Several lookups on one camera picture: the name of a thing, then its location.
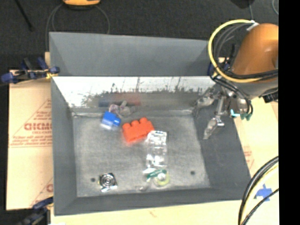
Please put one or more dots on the clear purple plastic piece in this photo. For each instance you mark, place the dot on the clear purple plastic piece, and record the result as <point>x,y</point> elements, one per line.
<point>120,108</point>

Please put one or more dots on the grey metal bin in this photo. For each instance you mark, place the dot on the grey metal bin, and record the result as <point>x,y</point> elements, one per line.
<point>131,60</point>

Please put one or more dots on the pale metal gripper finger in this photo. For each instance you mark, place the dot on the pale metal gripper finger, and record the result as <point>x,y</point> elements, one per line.
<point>212,126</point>
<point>204,100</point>

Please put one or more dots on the clear plastic bottle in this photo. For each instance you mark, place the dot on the clear plastic bottle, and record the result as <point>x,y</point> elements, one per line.
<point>157,151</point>

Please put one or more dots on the orange toy building brick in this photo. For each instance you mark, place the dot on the orange toy building brick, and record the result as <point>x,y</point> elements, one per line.
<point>137,130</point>

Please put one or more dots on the black cylinder on white bracket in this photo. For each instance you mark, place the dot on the black cylinder on white bracket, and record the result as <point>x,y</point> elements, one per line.
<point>270,97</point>

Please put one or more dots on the blue and white toy block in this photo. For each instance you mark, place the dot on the blue and white toy block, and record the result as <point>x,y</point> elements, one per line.
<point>110,121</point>

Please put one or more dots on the brown cardboard board, red print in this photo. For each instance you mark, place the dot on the brown cardboard board, red print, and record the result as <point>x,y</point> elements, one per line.
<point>28,149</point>

